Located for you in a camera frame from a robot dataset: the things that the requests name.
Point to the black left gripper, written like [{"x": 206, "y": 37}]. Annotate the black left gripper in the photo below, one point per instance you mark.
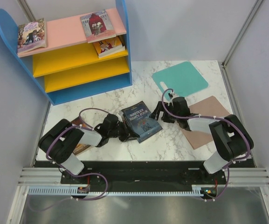
[{"x": 127, "y": 136}]

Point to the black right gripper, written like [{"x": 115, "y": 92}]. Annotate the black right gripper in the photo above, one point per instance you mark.
[{"x": 155, "y": 115}]

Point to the Nineteen Eighty-Four dark book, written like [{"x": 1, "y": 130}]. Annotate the Nineteen Eighty-Four dark book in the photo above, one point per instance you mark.
[{"x": 138, "y": 118}]

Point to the Roald Dahl Charlie book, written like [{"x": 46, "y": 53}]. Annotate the Roald Dahl Charlie book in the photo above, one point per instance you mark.
[{"x": 108, "y": 47}]

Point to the red castle cover book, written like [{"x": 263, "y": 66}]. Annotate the red castle cover book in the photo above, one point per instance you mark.
[{"x": 97, "y": 26}]

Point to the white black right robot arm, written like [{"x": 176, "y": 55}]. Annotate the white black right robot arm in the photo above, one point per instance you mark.
[{"x": 229, "y": 135}]

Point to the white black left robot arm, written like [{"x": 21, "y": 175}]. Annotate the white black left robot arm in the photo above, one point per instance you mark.
[{"x": 60, "y": 141}]

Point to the teal plastic file folder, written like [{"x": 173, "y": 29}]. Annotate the teal plastic file folder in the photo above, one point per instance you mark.
[{"x": 183, "y": 78}]

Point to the pink brown file folder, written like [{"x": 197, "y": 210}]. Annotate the pink brown file folder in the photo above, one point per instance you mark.
[{"x": 207, "y": 107}]

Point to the orange night street book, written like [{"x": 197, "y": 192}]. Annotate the orange night street book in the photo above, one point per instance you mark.
[{"x": 80, "y": 147}]

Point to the blue pink yellow bookshelf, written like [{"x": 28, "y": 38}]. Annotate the blue pink yellow bookshelf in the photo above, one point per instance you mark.
[{"x": 69, "y": 67}]

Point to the purple illustrated paperback book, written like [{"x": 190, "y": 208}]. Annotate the purple illustrated paperback book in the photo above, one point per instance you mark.
[{"x": 31, "y": 36}]

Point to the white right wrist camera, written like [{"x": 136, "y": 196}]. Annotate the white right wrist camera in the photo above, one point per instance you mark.
[{"x": 172, "y": 95}]

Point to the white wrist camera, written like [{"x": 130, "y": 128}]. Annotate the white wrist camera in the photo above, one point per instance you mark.
[
  {"x": 172, "y": 95},
  {"x": 120, "y": 116}
]

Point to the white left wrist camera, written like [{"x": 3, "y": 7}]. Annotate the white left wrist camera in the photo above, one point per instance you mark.
[{"x": 120, "y": 116}]

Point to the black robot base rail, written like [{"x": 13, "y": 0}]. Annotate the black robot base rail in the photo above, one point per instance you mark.
[{"x": 144, "y": 175}]

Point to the white slotted cable duct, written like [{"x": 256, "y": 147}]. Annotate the white slotted cable duct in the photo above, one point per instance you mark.
[{"x": 89, "y": 191}]

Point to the aluminium frame rail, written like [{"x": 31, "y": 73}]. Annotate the aluminium frame rail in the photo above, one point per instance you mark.
[{"x": 248, "y": 177}]

